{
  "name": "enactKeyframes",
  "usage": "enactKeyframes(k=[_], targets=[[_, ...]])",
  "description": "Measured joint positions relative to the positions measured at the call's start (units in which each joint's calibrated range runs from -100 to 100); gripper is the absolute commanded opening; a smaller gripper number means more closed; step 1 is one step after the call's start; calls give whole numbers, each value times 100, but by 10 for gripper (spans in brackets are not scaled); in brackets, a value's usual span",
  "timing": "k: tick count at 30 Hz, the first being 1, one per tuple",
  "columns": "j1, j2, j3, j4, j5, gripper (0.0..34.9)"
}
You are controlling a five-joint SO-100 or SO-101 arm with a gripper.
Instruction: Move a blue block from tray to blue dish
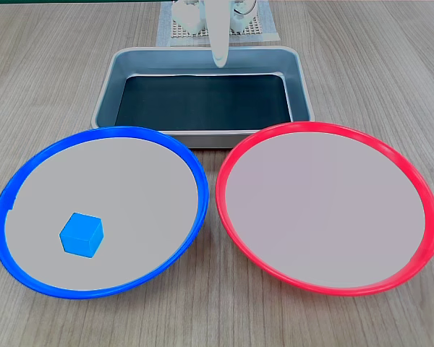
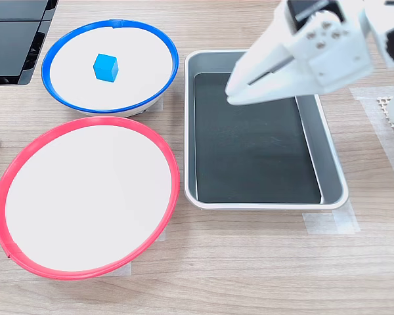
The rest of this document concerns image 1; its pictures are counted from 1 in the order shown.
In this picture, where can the white plate with blue rim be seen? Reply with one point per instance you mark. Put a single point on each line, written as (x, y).
(105, 209)

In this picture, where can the white plate with red rim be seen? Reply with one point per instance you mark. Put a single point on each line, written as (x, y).
(325, 209)

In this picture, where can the black tray mat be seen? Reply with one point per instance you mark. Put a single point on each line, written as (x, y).
(202, 105)

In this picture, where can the steel tray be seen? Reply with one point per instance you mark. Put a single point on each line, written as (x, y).
(202, 63)

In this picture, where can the pale perforated base plate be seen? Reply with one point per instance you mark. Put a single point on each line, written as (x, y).
(253, 27)

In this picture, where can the small blue cube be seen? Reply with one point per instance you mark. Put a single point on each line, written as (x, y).
(81, 235)

